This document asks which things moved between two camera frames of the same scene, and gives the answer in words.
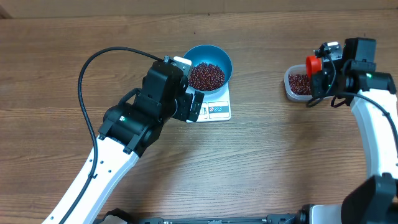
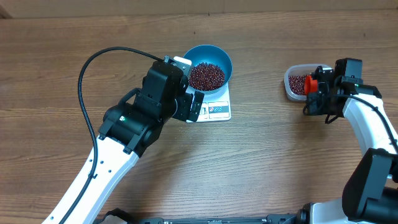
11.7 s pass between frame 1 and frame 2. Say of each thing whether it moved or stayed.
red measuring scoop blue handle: moved
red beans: stayed
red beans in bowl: stayed
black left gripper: stayed
